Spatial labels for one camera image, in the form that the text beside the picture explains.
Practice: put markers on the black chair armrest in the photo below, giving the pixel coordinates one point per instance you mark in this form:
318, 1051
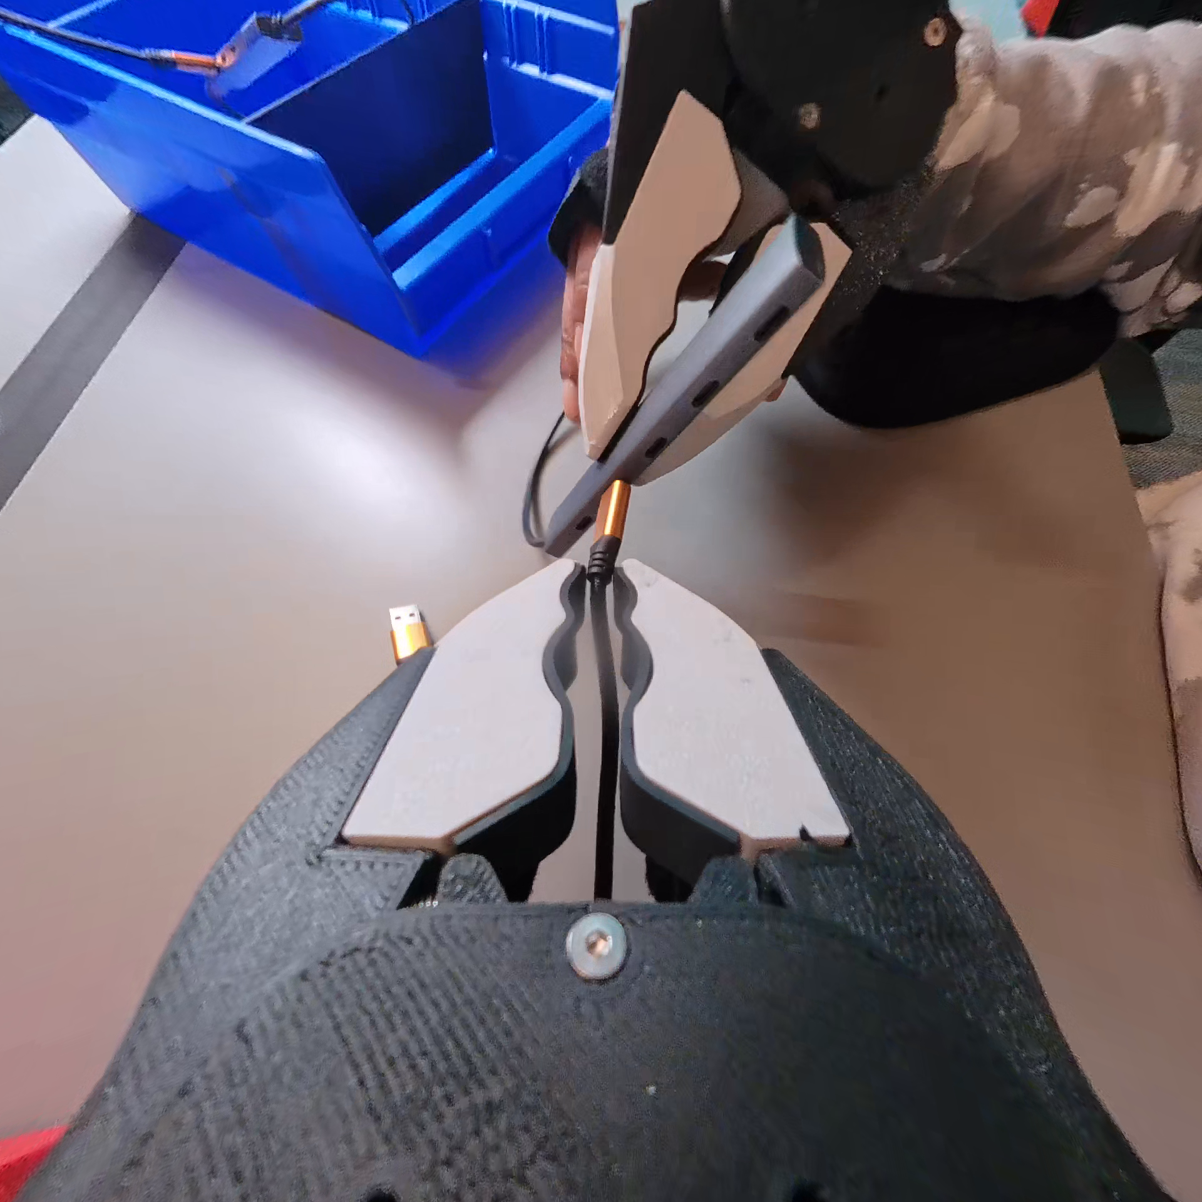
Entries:
1141, 394

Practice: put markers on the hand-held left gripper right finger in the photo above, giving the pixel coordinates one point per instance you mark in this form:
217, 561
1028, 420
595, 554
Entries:
723, 723

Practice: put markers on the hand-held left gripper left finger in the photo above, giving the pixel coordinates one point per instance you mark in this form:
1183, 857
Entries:
470, 723

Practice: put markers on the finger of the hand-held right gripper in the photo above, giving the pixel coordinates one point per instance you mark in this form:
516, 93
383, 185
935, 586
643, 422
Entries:
668, 216
723, 417

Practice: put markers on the black honeycomb pad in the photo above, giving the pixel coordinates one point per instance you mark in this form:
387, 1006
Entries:
987, 367

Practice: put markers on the person's right forearm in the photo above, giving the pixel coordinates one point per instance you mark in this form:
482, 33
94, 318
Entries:
1061, 169

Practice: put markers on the blue plastic bin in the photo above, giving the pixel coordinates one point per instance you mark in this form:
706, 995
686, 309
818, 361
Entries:
283, 188

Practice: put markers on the red plastic bin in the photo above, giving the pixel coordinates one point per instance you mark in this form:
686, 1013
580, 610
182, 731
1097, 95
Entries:
24, 1169

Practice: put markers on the person's torso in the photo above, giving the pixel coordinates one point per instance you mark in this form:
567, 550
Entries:
1186, 610

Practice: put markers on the person's right hand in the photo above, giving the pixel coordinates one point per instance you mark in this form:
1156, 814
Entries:
573, 328

